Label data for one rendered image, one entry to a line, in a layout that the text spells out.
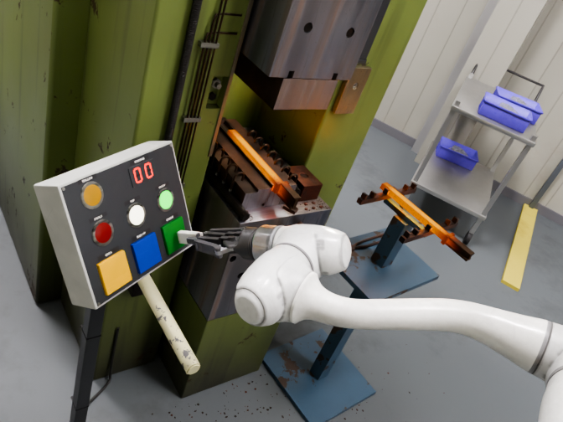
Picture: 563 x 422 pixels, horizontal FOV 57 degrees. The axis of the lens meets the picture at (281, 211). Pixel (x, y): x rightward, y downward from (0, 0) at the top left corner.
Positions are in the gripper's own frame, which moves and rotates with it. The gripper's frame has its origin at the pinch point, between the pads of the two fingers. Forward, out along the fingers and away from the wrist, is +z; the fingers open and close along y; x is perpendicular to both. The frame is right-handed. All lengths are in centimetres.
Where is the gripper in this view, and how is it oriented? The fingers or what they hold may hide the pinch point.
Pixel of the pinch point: (190, 238)
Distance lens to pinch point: 129.4
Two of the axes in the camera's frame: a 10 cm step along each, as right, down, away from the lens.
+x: -1.5, -9.3, -3.4
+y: 4.9, -3.7, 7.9
